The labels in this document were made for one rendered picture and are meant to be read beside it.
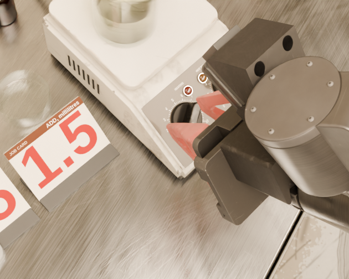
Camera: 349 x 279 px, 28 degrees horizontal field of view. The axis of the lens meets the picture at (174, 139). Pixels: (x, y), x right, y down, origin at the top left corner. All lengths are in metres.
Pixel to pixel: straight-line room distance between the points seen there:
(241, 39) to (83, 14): 0.27
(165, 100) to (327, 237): 0.21
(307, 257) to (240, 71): 0.32
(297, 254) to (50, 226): 0.24
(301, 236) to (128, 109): 0.21
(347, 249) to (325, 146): 0.34
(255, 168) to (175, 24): 0.25
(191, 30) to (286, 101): 0.29
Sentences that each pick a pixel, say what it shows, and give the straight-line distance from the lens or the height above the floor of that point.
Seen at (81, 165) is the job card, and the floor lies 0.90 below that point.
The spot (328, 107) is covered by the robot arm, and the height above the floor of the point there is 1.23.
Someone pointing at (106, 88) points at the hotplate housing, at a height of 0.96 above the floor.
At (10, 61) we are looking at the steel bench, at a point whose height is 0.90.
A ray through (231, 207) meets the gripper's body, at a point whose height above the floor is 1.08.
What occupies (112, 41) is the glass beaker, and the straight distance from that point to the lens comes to 0.64.
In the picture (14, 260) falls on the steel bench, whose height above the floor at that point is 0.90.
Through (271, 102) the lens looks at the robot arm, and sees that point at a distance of 0.38.
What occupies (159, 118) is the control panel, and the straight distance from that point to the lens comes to 0.65.
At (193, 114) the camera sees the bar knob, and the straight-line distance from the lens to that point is 0.64.
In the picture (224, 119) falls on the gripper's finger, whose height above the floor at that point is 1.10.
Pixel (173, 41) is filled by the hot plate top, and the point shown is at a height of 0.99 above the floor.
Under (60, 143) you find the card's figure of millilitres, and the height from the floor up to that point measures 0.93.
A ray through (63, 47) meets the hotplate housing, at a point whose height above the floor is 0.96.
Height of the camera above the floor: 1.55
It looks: 68 degrees down
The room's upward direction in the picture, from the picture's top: 11 degrees clockwise
